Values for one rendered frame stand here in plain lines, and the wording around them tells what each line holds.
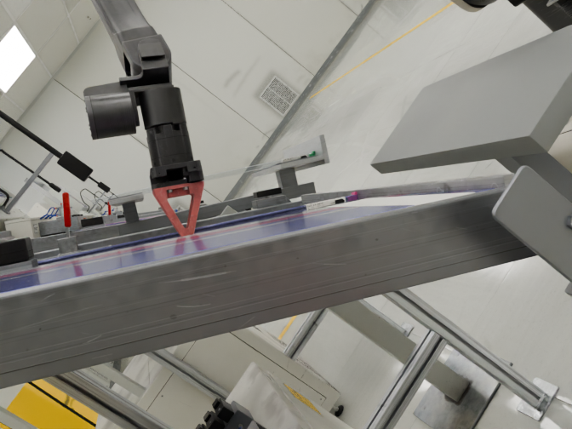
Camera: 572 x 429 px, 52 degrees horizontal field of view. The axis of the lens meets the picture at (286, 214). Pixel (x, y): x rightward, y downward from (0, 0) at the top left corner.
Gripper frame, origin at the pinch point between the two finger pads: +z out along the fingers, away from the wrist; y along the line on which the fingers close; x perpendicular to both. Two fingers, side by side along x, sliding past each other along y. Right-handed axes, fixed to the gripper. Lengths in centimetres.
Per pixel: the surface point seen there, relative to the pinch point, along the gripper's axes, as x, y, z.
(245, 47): 185, -769, -225
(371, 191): 25.3, 6.0, -0.8
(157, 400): -12, -108, 54
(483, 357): 60, -34, 41
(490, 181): 25.5, 34.0, -0.5
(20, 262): -19.8, 7.6, -0.5
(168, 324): -4.9, 38.0, 4.9
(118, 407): -16.3, -32.3, 30.8
